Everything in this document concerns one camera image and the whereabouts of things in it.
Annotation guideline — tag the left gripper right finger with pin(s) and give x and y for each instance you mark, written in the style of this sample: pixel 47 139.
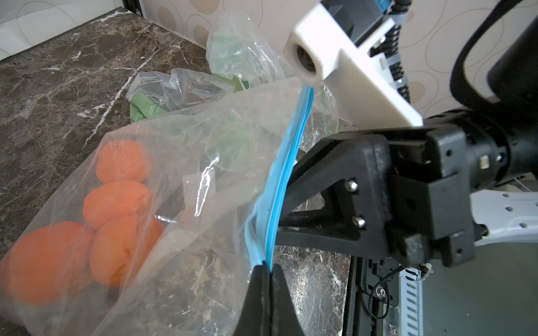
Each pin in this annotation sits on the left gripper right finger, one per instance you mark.
pixel 283 318

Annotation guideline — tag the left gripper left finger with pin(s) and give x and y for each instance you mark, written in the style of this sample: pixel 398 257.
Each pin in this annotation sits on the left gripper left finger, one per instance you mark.
pixel 255 316

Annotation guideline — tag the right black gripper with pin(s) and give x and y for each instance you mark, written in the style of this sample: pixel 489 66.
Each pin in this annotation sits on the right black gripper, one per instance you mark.
pixel 337 198

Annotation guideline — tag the clear zip-top bag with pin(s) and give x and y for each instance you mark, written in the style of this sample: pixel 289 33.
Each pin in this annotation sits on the clear zip-top bag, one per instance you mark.
pixel 219 173

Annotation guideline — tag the green zip-top bag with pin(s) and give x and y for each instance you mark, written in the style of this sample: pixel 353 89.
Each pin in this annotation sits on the green zip-top bag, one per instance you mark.
pixel 239 58

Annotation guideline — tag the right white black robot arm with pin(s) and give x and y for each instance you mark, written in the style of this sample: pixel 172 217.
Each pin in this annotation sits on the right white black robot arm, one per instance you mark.
pixel 513 112

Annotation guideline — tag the orange in clear bag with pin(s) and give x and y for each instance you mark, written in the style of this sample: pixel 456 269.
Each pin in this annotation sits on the orange in clear bag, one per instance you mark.
pixel 48 264
pixel 114 200
pixel 123 160
pixel 120 248

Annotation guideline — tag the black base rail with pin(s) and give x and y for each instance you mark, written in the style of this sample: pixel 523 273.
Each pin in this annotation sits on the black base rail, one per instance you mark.
pixel 383 298

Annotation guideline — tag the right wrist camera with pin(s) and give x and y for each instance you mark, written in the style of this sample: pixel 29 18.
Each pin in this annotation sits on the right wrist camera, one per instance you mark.
pixel 331 45

